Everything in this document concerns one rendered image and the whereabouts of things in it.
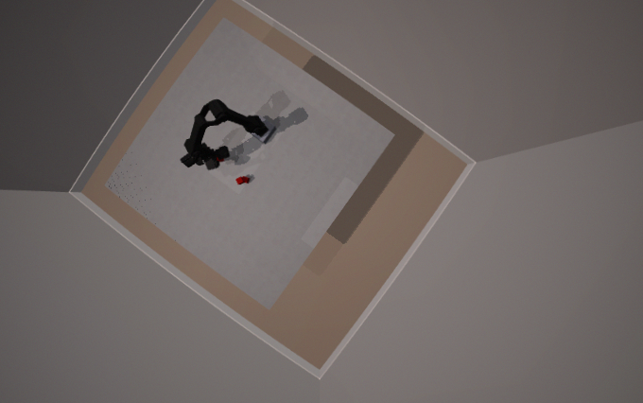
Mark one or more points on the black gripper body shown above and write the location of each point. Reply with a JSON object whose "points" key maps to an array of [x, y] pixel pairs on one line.
{"points": [[222, 152]]}

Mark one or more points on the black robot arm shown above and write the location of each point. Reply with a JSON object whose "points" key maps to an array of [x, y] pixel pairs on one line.
{"points": [[222, 113]]}

